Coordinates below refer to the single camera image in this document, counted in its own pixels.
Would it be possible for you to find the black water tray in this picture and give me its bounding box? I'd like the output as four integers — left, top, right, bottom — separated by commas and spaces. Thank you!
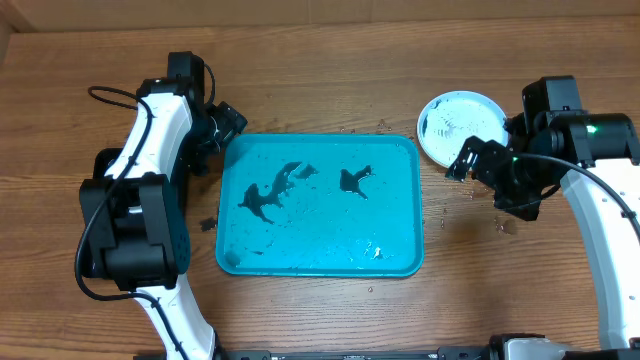
92, 147, 191, 211

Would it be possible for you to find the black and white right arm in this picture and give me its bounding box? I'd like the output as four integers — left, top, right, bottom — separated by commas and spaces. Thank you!
446, 111, 639, 359

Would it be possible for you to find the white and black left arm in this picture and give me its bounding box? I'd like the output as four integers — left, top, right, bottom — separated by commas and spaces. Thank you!
74, 51, 247, 359

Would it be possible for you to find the teal plastic serving tray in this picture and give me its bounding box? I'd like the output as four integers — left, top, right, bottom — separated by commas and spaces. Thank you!
215, 134, 425, 278

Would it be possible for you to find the light blue-rimmed plate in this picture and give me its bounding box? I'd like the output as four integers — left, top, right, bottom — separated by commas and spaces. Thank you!
416, 91, 509, 168

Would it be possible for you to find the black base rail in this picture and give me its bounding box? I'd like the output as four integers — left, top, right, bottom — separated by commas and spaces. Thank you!
134, 345, 579, 360

